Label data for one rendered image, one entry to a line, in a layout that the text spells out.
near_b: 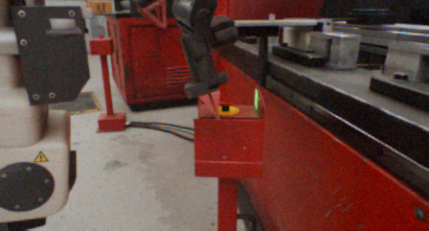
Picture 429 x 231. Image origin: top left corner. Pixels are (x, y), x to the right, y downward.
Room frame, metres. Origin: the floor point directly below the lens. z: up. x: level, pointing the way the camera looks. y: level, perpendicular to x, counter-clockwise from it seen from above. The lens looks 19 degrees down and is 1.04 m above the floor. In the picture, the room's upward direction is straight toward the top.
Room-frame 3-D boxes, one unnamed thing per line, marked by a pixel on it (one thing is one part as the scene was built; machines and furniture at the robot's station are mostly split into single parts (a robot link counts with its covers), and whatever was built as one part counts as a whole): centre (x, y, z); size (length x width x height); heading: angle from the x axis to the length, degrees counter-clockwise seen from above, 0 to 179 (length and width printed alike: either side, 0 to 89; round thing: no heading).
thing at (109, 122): (2.54, 0.91, 0.41); 0.25 x 0.20 x 0.83; 100
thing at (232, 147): (0.71, -0.05, 0.75); 0.20 x 0.16 x 0.18; 176
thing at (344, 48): (1.04, -0.35, 0.92); 0.39 x 0.06 x 0.10; 10
